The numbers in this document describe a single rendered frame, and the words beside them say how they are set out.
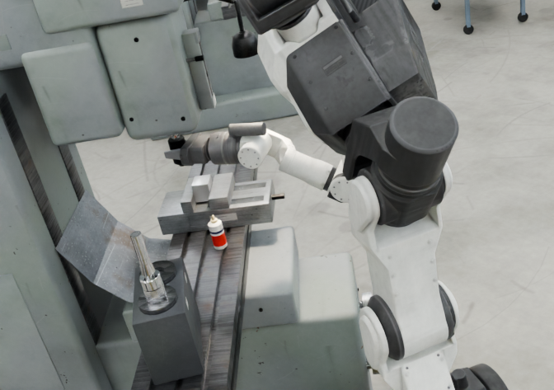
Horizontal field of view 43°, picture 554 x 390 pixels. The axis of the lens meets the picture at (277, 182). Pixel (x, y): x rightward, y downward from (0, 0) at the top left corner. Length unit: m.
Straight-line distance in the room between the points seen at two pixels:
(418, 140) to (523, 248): 2.35
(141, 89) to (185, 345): 0.63
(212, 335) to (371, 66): 0.83
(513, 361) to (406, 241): 1.57
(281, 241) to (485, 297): 1.24
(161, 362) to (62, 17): 0.83
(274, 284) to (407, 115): 0.98
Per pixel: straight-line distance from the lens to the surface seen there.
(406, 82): 1.33
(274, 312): 2.04
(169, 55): 1.75
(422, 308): 1.49
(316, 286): 2.19
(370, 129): 1.21
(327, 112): 1.32
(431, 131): 1.16
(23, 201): 1.91
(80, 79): 1.80
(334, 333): 2.11
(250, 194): 2.18
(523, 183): 3.94
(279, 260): 2.12
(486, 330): 3.03
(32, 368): 2.24
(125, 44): 1.76
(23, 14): 1.80
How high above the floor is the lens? 2.05
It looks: 29 degrees down
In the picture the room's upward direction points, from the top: 12 degrees counter-clockwise
